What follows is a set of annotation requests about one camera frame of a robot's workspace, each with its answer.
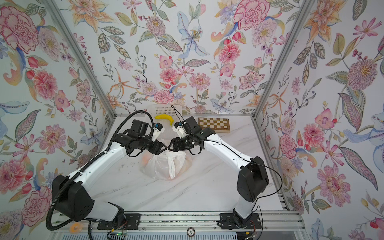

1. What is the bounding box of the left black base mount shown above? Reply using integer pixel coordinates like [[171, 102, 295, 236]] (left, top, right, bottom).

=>
[[97, 213, 141, 231]]

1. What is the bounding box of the left aluminium corner post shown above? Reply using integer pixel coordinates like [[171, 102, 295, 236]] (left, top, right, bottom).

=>
[[42, 0, 117, 120]]

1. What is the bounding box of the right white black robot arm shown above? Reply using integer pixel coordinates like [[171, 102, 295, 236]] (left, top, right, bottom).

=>
[[168, 117, 270, 224]]

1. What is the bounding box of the aluminium corner post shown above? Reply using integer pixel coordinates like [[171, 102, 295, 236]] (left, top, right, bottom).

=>
[[253, 0, 314, 120], [42, 0, 117, 120]]

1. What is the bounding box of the white translucent plastic bag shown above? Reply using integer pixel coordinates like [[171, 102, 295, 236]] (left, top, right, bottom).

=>
[[140, 151, 192, 181]]

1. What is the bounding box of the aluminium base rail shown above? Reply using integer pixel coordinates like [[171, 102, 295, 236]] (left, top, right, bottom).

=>
[[49, 210, 309, 240]]

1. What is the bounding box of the left black corrugated cable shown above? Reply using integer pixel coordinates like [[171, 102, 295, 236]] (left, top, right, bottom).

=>
[[45, 110, 154, 240]]

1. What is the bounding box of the orange tape roll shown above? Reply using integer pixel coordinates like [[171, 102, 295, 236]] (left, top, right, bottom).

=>
[[69, 223, 84, 234]]

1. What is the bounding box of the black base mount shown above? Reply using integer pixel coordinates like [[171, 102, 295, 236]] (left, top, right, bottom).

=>
[[97, 213, 141, 231], [217, 213, 262, 230]]

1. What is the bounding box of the right thin black cable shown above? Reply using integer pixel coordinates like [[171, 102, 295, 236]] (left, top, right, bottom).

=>
[[170, 104, 283, 240]]

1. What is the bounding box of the wooden chessboard box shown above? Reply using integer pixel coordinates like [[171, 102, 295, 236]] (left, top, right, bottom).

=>
[[198, 118, 231, 133]]

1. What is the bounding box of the yellow banana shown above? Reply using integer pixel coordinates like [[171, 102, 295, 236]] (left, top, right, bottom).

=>
[[155, 114, 174, 126]]

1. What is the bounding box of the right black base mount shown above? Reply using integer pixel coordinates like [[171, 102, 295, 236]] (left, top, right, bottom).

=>
[[217, 213, 262, 230]]

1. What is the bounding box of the right aluminium corner post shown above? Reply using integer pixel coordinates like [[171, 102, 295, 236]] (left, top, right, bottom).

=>
[[253, 0, 314, 120]]

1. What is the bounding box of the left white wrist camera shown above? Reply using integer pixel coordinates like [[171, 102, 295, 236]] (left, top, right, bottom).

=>
[[152, 123, 165, 142]]

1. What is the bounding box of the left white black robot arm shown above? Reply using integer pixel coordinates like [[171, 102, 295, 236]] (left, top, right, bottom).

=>
[[46, 120, 166, 227]]

